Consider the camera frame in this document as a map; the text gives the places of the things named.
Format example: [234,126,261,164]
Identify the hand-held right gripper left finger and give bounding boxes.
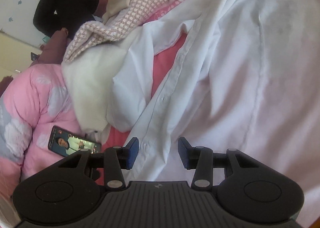
[59,137,139,190]

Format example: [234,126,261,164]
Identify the white button shirt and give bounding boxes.
[107,0,320,218]

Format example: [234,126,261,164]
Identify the black smartphone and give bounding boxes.
[47,125,102,157]

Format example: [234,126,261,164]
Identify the pink quilt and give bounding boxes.
[0,64,105,218]

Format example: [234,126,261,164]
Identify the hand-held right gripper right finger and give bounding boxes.
[177,137,260,190]

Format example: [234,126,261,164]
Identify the pink floral blanket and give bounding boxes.
[92,0,223,188]

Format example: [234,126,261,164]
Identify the pink checked garment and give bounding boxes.
[64,0,175,62]

